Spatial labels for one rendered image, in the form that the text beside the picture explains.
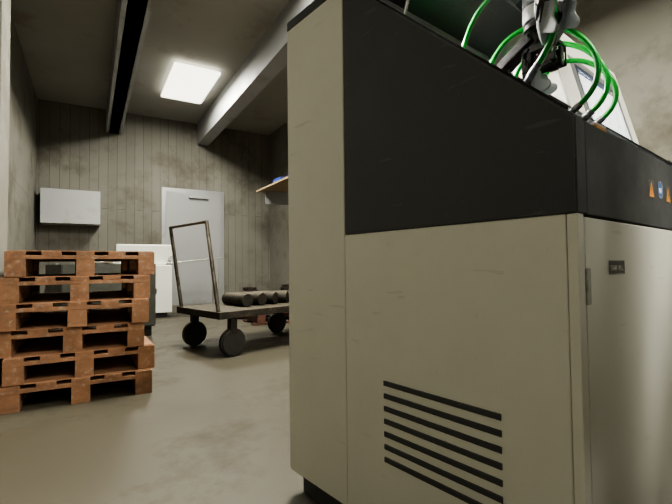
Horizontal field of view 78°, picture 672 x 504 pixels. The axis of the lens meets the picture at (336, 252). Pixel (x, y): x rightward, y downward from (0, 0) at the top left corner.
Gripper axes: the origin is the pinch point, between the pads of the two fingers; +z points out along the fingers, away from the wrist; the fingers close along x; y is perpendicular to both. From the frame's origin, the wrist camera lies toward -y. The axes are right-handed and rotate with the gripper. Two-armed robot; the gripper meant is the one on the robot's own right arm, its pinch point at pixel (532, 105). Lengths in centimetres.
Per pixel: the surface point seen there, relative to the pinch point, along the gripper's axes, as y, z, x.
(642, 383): 23, 66, -5
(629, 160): 23.0, 20.5, -8.7
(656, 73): -26, -84, 232
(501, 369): 9, 60, -35
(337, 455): -39, 92, -35
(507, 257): 11, 40, -35
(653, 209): 23.0, 29.3, 6.7
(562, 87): -6.6, -16.2, 35.1
